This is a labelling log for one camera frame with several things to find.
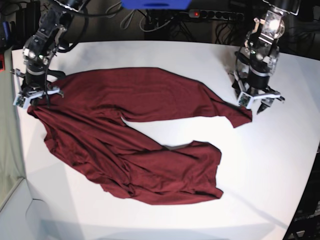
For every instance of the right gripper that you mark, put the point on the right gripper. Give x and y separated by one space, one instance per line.
34 84

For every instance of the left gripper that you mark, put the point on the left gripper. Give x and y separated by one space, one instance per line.
262 92

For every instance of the dark red t-shirt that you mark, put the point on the dark red t-shirt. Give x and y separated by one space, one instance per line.
86 129

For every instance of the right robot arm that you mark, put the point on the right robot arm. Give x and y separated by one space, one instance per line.
39 50

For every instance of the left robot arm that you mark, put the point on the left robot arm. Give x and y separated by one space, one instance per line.
256 60

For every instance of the red and black device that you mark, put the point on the red and black device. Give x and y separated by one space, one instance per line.
2 62

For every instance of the grey fabric side panel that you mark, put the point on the grey fabric side panel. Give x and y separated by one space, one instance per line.
12 168

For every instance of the black power strip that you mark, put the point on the black power strip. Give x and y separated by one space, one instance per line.
216 15

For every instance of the blue box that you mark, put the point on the blue box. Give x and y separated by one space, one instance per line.
155 4

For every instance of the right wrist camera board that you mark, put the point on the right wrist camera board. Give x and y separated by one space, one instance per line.
20 101

